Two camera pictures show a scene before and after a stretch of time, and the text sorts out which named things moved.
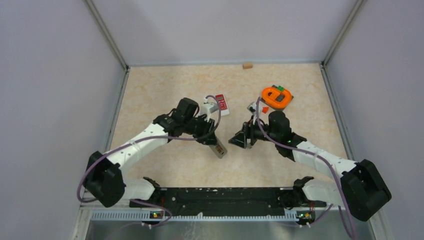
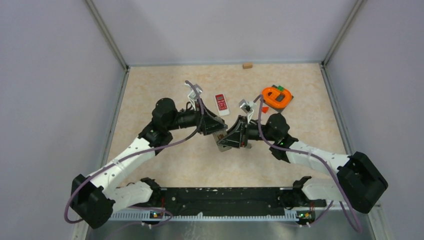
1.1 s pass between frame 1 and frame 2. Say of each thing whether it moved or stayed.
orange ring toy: stayed
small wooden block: stayed
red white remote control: stayed
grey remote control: moved
